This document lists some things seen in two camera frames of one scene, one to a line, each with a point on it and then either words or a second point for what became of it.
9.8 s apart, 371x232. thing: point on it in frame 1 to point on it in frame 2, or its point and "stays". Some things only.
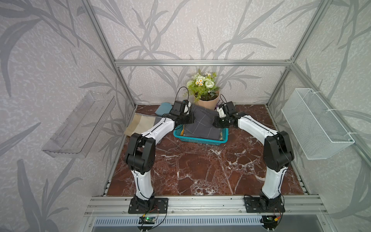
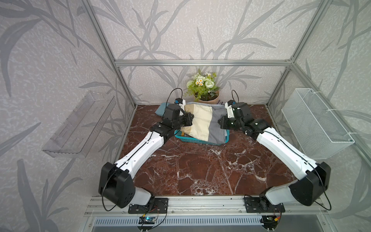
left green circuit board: x=146 y=220 stays
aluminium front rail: x=206 y=206 stays
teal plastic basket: x=178 y=133 stays
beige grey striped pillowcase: x=140 y=123 to x=205 y=126
